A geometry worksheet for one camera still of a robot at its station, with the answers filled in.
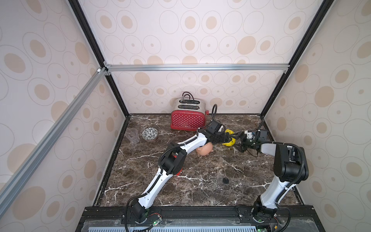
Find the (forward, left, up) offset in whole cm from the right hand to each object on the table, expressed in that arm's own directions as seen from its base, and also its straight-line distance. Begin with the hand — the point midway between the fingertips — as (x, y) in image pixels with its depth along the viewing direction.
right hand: (238, 139), depth 96 cm
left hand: (-2, +4, +2) cm, 5 cm away
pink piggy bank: (-9, +22, +1) cm, 24 cm away
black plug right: (-25, +10, -7) cm, 28 cm away
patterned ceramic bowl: (+6, +62, -3) cm, 63 cm away
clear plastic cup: (+4, +75, -4) cm, 75 cm away
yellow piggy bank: (-2, +3, +1) cm, 4 cm away
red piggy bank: (-32, +35, +17) cm, 50 cm away
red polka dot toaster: (+12, +34, +11) cm, 37 cm away
